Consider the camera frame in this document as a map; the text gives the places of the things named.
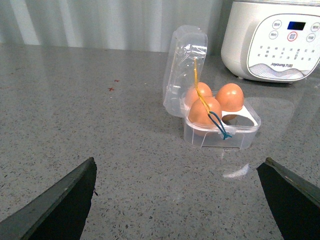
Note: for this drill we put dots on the brown egg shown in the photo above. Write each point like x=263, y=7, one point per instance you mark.
x=192, y=93
x=230, y=98
x=199, y=115

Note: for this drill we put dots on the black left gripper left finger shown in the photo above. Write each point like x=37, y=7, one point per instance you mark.
x=59, y=213

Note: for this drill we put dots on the brown egg back left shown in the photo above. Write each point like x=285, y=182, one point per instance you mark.
x=192, y=93

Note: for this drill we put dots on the brown egg back right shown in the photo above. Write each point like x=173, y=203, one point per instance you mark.
x=230, y=98

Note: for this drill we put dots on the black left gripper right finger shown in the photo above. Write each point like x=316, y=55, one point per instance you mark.
x=293, y=201

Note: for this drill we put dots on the white Joyoung cooker appliance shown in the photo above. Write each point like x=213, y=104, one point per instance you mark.
x=272, y=40

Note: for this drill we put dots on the brown egg front left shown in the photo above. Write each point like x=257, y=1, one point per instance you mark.
x=199, y=115

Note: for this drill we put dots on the blue rubber band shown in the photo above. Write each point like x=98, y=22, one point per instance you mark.
x=218, y=123

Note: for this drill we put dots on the clear plastic egg box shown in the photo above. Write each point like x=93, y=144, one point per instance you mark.
x=186, y=58

